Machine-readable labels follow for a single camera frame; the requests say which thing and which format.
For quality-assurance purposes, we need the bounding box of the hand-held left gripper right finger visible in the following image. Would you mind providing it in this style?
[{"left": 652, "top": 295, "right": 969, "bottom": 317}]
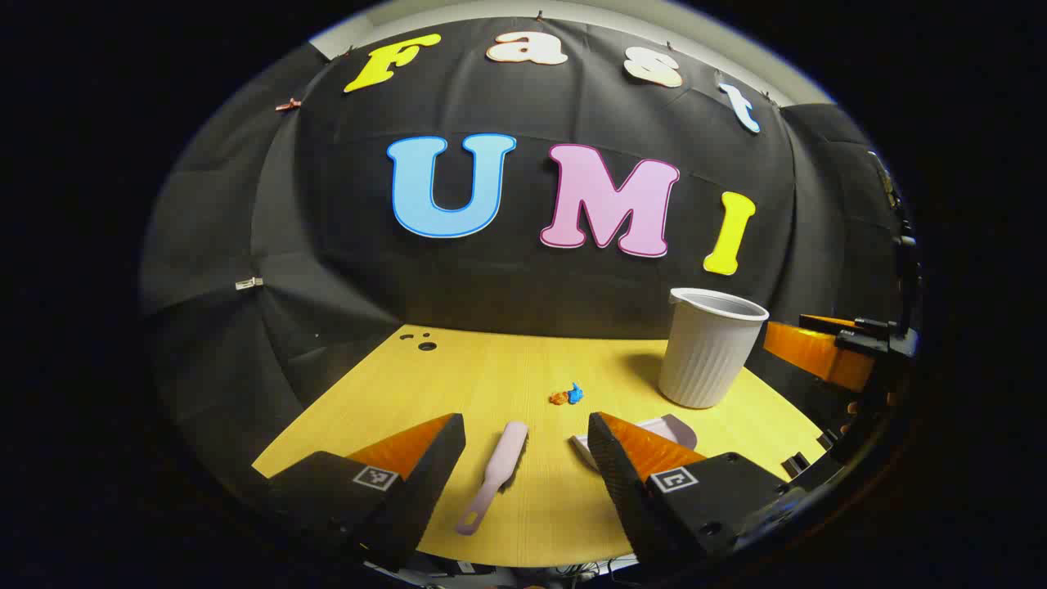
[{"left": 587, "top": 411, "right": 819, "bottom": 573}]

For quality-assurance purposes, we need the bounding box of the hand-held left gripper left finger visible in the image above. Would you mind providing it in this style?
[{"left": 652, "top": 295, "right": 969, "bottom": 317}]
[{"left": 252, "top": 413, "right": 467, "bottom": 573}]

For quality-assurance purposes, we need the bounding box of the small pink broom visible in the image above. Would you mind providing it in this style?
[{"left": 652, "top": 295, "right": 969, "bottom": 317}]
[{"left": 456, "top": 421, "right": 529, "bottom": 537}]

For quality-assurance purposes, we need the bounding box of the pink dustpan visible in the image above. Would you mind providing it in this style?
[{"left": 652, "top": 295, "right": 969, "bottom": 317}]
[{"left": 570, "top": 414, "right": 699, "bottom": 471}]

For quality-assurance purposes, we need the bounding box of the white ribbed garbage bin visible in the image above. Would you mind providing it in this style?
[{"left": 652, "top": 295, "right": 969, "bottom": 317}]
[{"left": 658, "top": 287, "right": 771, "bottom": 410}]

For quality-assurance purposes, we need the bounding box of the wooden desktop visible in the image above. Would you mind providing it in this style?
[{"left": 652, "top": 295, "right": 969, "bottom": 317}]
[{"left": 252, "top": 325, "right": 827, "bottom": 569}]

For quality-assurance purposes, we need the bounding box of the black backdrop cloth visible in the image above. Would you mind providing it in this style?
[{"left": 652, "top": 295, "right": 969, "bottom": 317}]
[{"left": 139, "top": 16, "right": 909, "bottom": 492}]

